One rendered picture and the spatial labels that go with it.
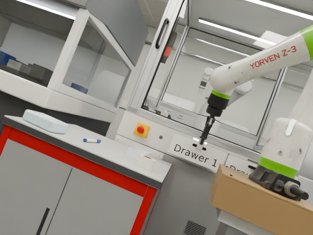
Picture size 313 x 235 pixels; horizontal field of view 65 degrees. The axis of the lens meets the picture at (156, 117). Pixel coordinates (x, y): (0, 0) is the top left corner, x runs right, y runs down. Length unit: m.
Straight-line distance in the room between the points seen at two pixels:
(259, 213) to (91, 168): 0.55
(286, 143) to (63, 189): 0.77
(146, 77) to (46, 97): 0.56
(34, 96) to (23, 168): 0.50
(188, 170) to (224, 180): 0.66
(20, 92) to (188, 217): 1.12
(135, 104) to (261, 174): 0.83
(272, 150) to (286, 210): 0.20
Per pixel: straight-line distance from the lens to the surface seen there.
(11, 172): 1.05
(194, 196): 1.46
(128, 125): 1.47
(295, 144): 0.93
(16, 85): 1.49
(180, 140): 1.33
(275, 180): 0.87
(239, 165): 1.44
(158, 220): 1.50
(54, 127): 0.99
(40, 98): 1.40
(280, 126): 0.94
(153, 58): 1.52
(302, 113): 1.12
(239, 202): 0.80
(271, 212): 0.82
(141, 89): 1.48
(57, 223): 0.99
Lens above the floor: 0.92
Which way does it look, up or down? 2 degrees up
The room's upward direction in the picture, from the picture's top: 21 degrees clockwise
